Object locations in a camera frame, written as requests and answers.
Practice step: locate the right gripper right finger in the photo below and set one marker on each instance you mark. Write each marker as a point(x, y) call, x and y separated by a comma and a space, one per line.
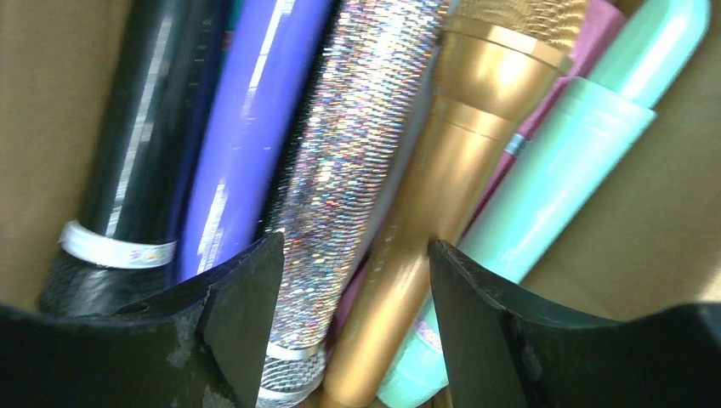
point(505, 346)

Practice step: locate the cardboard box with label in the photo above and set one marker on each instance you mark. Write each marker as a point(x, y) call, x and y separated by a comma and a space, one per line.
point(58, 62)

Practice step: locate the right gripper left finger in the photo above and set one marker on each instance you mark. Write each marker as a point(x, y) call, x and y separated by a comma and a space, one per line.
point(201, 343)

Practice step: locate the glitter microphone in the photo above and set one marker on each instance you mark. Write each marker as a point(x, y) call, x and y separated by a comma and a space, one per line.
point(363, 86)

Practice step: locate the gold microphone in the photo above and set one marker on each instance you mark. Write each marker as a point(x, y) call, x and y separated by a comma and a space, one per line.
point(497, 61)

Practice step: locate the purple microphone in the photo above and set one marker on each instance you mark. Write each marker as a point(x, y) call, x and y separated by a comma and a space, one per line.
point(264, 74)

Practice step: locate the teal microphone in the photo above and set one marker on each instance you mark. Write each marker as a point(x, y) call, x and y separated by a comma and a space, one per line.
point(613, 208)

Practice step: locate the black microphone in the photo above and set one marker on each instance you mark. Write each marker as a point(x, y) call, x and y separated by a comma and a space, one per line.
point(120, 246)

